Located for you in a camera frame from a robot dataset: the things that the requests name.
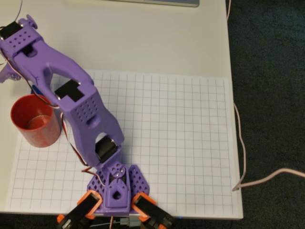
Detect blue toy brick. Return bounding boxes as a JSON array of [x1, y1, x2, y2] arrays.
[[30, 84, 44, 96]]

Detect red white black servo wires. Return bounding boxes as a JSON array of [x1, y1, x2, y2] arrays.
[[0, 51, 105, 188]]

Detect orange black clamp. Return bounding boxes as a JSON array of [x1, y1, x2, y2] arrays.
[[56, 189, 103, 229], [132, 192, 177, 229]]

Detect silver laptop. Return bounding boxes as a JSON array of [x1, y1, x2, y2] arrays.
[[102, 0, 200, 8]]

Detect red plastic cup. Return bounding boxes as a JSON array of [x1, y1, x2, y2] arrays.
[[10, 94, 62, 148]]

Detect grey cable connector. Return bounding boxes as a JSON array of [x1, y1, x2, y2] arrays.
[[120, 216, 142, 228]]

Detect white grid paper sheet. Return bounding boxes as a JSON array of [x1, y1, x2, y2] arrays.
[[4, 69, 240, 219]]

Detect thin dark cable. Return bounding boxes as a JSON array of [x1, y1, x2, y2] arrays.
[[0, 0, 23, 31]]

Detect pink cable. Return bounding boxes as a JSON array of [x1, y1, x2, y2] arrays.
[[225, 0, 305, 192]]

